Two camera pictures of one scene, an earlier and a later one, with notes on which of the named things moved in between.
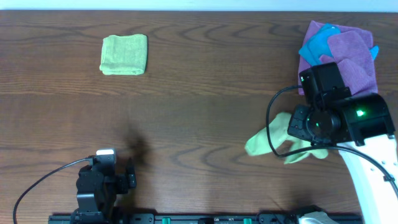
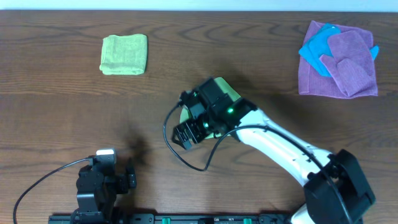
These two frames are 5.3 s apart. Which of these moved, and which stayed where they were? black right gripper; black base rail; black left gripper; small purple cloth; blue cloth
Moved: black right gripper
Stayed: small purple cloth; blue cloth; black left gripper; black base rail
